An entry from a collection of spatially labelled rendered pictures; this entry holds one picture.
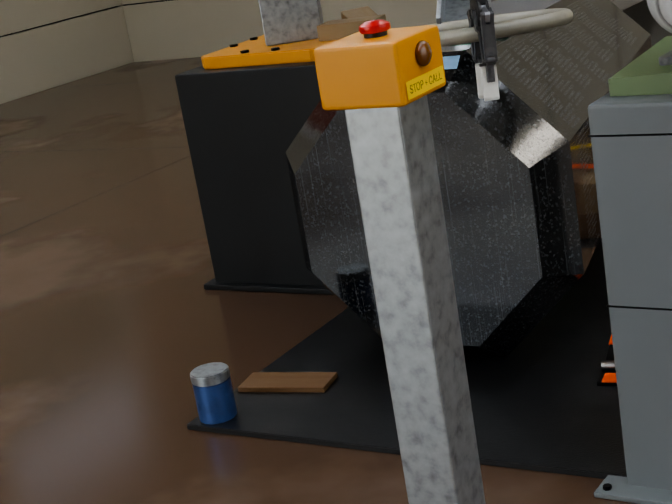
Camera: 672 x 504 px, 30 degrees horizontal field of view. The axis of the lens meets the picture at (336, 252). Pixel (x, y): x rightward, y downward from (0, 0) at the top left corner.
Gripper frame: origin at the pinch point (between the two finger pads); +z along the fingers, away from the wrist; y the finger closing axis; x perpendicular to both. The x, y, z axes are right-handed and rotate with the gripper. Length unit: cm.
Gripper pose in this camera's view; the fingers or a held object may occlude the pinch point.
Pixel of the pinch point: (487, 82)
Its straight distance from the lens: 251.2
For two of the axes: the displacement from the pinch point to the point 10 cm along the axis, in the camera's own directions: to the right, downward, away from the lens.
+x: -9.9, 1.5, -0.7
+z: 1.3, 9.7, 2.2
